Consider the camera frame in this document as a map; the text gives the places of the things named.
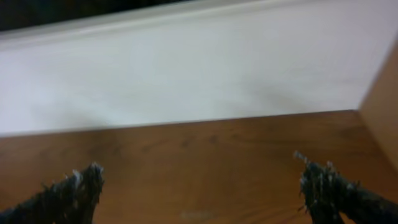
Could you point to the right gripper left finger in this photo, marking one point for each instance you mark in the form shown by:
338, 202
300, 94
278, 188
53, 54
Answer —
72, 200

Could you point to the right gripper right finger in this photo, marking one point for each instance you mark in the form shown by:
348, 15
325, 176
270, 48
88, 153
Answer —
328, 195

